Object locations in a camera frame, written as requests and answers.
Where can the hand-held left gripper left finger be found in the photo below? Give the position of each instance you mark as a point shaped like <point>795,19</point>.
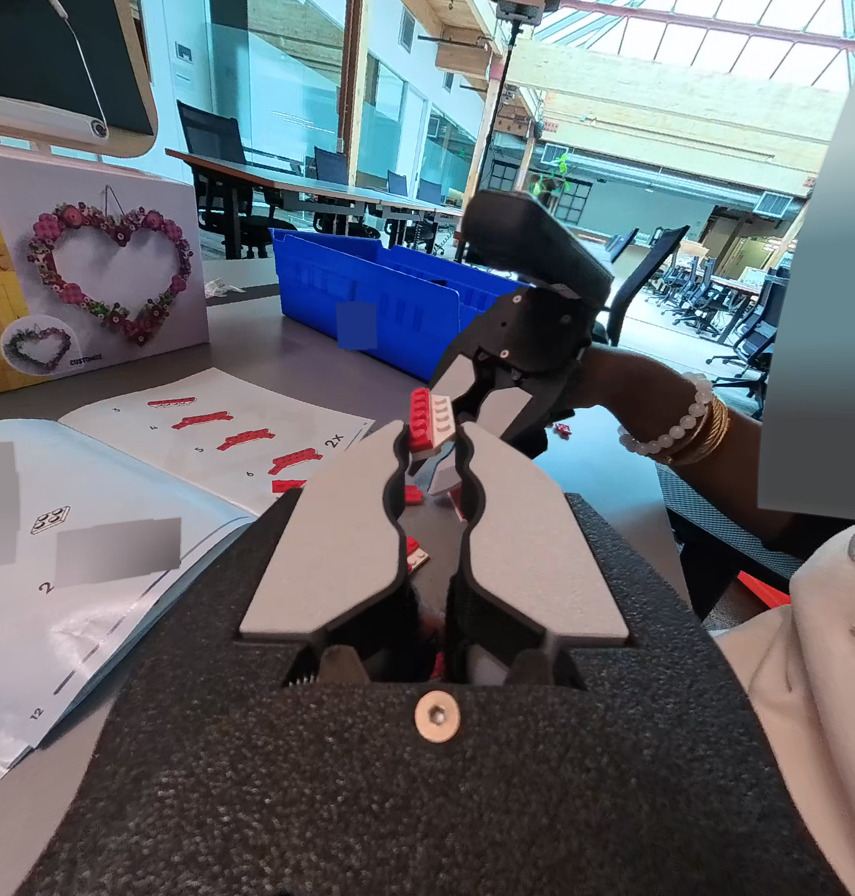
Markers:
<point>329,546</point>

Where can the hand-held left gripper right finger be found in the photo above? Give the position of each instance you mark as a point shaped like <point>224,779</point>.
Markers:
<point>539,560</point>

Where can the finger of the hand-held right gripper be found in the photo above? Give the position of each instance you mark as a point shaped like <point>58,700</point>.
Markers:
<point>504,413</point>
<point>455,378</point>

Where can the red and white brick strip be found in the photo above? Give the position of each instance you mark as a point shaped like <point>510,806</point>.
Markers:
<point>421,420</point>

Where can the person's right hand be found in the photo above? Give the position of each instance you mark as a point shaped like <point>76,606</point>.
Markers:
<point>630,385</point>

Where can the blue plastic bin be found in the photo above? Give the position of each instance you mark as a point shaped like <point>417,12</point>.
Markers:
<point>413,308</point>

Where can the small red and white brick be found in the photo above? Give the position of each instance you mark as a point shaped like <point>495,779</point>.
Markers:
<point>417,554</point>

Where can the black office chair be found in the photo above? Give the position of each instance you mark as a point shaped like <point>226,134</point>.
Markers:
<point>651,273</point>
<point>210,133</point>
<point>329,168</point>

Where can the open instruction booklet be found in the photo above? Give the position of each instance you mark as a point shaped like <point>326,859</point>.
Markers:
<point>189,483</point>

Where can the green plant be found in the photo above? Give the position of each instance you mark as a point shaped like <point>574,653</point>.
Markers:
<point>557,175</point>

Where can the row of black office chairs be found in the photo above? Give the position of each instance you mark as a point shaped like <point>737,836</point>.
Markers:
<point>721,308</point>

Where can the red plastic piece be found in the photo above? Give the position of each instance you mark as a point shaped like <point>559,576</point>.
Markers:
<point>766,591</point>

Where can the black tripod pole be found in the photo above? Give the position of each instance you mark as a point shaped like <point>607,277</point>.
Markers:
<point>501,91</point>

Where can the clear plastic bag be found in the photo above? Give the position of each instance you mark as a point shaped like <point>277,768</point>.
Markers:
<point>223,288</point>

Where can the long office table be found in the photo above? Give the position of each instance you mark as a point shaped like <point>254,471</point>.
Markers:
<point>294,183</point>

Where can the heart wreath toy box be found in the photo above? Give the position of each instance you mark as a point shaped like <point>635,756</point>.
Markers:
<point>21,210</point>

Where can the black board with wooden frame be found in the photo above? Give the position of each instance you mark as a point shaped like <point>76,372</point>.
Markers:
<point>35,56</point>

